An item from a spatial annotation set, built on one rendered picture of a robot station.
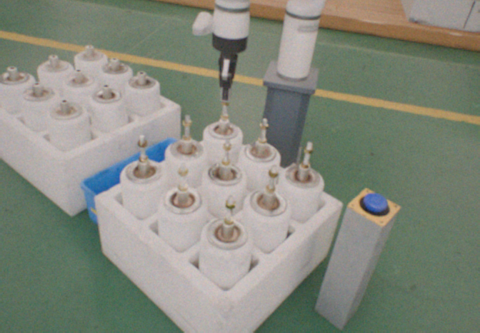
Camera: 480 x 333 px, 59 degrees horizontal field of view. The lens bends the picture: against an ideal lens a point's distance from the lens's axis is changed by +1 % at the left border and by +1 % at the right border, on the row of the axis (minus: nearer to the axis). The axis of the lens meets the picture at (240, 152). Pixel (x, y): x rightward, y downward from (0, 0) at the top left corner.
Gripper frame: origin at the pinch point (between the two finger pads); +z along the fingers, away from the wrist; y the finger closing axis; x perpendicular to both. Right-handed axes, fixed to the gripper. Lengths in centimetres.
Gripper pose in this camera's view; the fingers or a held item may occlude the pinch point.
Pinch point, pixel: (226, 92)
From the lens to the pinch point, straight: 96.4
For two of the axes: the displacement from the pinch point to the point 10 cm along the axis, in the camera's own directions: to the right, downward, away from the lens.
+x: -9.9, -1.3, 0.2
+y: 0.9, -5.8, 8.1
